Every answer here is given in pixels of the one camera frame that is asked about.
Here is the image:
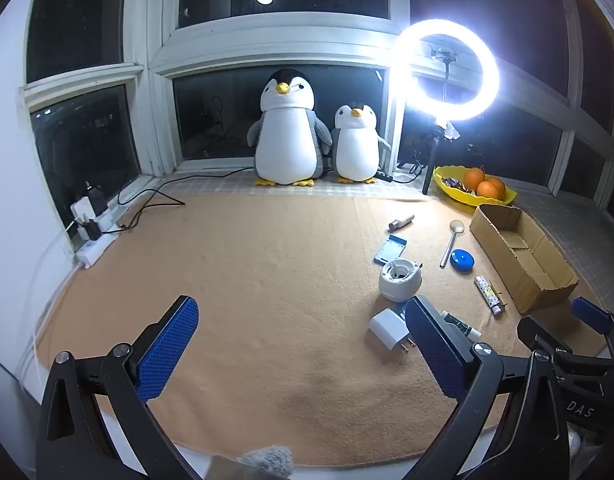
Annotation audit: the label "black plug adapter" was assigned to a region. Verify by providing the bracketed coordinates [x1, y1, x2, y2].
[84, 182, 110, 216]

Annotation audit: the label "thin white cable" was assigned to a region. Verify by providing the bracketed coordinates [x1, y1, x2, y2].
[17, 230, 82, 381]

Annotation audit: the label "yellow fruit tray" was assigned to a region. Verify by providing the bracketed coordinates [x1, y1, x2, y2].
[433, 165, 518, 207]

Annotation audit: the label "white window frame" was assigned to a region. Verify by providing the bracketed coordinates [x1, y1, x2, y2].
[22, 0, 614, 211]

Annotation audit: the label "metal spoon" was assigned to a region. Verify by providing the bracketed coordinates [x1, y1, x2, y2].
[440, 220, 466, 268]

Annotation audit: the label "grey checked cloth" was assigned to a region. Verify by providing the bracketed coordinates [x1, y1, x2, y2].
[162, 172, 438, 202]

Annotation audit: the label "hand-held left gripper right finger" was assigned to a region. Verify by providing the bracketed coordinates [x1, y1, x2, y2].
[404, 296, 570, 480]

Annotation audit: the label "brown cardboard box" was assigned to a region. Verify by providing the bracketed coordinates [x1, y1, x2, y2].
[469, 203, 579, 315]

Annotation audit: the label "white plug adapter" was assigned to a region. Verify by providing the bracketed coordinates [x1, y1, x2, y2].
[71, 197, 95, 226]

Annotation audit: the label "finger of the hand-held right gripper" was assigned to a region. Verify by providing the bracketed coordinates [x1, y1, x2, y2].
[571, 296, 612, 333]
[517, 315, 574, 357]

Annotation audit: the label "white green tube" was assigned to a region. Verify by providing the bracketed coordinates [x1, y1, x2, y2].
[439, 310, 482, 340]

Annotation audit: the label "white ring light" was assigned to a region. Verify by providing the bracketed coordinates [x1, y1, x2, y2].
[389, 19, 502, 123]

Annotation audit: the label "small penguin plush toy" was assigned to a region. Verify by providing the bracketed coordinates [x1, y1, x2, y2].
[329, 104, 392, 185]

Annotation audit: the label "white charger plug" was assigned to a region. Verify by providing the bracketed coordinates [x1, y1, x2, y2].
[369, 307, 418, 356]

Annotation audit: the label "blue round lid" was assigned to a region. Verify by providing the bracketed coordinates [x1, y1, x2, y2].
[449, 249, 475, 272]

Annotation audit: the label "person's left hand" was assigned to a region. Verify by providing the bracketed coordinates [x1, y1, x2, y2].
[236, 444, 294, 477]

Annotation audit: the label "patterned white lighter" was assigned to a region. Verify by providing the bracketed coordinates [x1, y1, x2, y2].
[474, 275, 505, 316]

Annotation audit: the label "blue phone stand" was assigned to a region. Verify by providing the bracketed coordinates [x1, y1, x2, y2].
[373, 234, 406, 266]

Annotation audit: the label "white power strip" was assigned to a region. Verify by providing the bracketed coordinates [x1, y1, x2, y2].
[74, 210, 125, 268]

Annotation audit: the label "black light stand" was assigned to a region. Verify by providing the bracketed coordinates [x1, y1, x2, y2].
[422, 45, 460, 196]

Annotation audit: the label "tangled black cable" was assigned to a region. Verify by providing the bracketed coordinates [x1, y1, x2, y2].
[393, 149, 424, 184]

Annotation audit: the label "dark wrapped candies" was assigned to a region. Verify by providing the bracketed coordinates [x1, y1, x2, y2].
[439, 176, 472, 194]

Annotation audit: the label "large penguin plush toy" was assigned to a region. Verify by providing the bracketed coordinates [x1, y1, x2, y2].
[247, 67, 334, 188]

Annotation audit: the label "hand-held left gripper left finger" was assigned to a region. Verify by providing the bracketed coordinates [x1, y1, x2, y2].
[35, 296, 200, 480]

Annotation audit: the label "white round device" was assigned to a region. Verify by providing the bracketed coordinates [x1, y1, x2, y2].
[378, 257, 422, 304]

